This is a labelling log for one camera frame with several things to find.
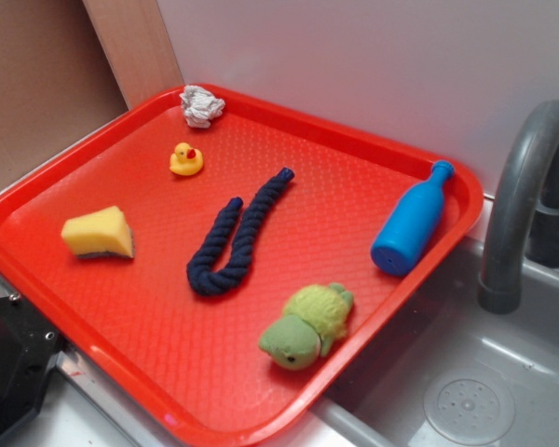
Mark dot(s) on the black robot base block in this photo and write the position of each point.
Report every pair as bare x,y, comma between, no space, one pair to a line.
29,347

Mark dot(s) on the yellow rubber duck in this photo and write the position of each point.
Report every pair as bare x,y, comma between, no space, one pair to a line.
186,160

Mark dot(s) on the red plastic tray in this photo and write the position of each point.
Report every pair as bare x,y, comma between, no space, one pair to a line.
193,362

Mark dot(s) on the green plush turtle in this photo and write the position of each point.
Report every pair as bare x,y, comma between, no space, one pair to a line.
312,320

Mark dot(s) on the blue plastic bottle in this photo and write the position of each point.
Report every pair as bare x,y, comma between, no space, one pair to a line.
403,238

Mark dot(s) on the crumpled white cloth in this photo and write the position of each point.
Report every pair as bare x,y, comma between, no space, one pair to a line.
200,106

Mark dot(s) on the yellow sponge piece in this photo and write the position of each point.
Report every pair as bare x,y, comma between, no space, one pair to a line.
100,233

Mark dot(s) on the grey toy sink basin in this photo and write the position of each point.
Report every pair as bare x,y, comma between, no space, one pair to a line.
445,372

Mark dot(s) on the wooden board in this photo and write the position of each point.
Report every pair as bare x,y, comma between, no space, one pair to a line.
137,46

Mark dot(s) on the grey plastic faucet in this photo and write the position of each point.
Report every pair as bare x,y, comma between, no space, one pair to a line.
524,220

